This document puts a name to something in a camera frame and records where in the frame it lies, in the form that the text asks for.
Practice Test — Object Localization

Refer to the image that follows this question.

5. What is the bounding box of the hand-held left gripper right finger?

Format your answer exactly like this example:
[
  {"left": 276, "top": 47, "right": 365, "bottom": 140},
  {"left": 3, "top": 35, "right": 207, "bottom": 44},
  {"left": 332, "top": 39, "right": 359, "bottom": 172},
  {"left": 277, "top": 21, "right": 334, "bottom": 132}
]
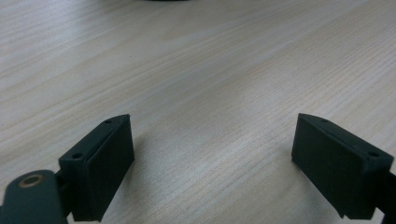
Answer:
[{"left": 290, "top": 113, "right": 395, "bottom": 220}]

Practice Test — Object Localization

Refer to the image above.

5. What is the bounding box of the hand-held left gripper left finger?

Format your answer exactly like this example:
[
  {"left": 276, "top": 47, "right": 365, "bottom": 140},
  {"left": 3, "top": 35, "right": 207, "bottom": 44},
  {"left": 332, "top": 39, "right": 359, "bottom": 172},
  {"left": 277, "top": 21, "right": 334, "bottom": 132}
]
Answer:
[{"left": 58, "top": 113, "right": 135, "bottom": 223}]

